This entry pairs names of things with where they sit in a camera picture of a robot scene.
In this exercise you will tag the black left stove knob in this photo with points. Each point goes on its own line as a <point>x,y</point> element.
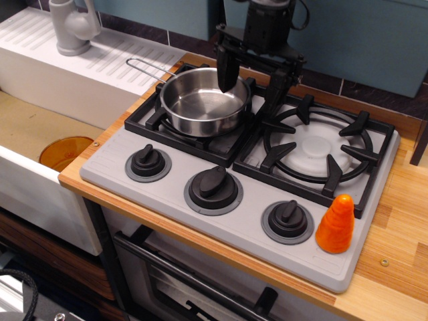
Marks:
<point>148,165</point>

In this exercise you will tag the black middle stove knob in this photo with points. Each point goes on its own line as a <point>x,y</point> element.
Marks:
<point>213,192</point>

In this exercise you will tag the orange toy carrot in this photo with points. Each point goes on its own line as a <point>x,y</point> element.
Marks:
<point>335,231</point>

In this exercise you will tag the brass screw right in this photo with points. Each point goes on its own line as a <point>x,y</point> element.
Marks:
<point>384,262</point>

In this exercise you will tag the black left burner grate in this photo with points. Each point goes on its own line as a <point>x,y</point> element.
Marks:
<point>221,150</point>

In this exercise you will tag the black right burner grate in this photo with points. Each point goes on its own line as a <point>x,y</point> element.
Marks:
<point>372,148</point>

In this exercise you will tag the white toy sink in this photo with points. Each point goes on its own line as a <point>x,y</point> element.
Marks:
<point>46,96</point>

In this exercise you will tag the grey toy faucet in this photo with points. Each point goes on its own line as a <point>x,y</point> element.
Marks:
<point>73,29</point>

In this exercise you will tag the black right stove knob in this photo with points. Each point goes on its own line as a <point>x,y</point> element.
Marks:
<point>287,222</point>

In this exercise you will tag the grey toy stove top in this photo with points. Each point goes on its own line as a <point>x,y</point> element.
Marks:
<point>240,228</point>

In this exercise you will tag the toy oven door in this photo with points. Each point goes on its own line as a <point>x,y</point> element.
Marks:
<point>182,283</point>

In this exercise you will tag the black burner grate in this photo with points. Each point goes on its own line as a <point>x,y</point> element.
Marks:
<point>221,150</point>
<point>372,148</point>

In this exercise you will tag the teal box right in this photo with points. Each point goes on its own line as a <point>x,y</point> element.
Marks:
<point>381,44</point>

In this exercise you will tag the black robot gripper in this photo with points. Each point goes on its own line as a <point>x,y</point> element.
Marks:
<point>261,44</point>

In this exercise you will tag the black oven door handle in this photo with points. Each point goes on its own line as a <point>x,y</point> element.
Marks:
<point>135,245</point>

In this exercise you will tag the stainless steel pan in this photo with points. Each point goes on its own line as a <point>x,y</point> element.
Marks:
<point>194,105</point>

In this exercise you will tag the white burner disc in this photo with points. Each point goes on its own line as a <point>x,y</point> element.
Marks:
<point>314,142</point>

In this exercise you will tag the dark wooden post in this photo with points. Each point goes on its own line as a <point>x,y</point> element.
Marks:
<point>420,144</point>

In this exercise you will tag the black stove knob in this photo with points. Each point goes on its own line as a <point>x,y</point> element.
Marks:
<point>213,192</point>
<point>287,222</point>
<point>148,165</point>

